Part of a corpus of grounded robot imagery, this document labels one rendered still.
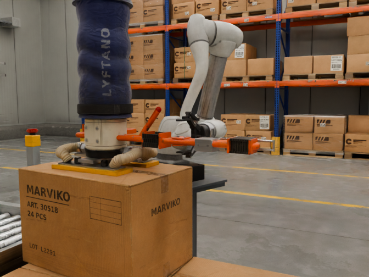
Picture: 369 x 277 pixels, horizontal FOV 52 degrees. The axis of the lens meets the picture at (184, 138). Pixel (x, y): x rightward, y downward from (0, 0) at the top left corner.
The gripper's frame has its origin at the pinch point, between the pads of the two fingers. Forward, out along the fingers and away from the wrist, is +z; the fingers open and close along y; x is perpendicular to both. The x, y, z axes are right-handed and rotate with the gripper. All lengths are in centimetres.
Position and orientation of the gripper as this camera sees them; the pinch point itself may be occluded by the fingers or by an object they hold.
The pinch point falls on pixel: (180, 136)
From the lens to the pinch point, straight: 157.8
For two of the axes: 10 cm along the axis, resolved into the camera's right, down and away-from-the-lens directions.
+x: -8.7, -0.4, 4.8
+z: -4.8, 1.0, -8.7
